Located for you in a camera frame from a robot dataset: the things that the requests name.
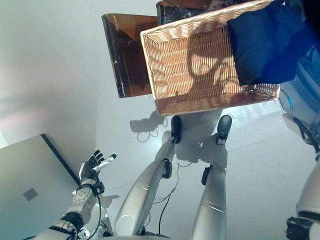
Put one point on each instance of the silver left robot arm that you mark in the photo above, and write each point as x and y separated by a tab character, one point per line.
80	207

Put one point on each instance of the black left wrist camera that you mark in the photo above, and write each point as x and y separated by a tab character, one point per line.
98	188

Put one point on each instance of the silver right robot leg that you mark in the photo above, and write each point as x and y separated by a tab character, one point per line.
212	200

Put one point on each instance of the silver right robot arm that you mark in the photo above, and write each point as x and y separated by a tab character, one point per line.
310	195

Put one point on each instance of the black baseboard strip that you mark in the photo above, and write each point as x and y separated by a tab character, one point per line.
60	157

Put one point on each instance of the blue garment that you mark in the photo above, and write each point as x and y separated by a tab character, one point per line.
265	45

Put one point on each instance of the silver robot leg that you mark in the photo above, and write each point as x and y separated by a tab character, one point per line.
142	197
212	200

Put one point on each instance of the grey square wall plate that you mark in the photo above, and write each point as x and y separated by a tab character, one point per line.
30	194

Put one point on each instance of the rectangular wicker laundry basket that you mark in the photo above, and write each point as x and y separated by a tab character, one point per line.
170	75

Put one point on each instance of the silver left robot leg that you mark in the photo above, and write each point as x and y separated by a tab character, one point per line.
142	197

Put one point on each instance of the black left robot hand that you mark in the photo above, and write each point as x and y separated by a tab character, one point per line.
87	171

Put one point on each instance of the brown transparent acrylic stand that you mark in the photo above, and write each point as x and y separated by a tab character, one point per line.
127	62

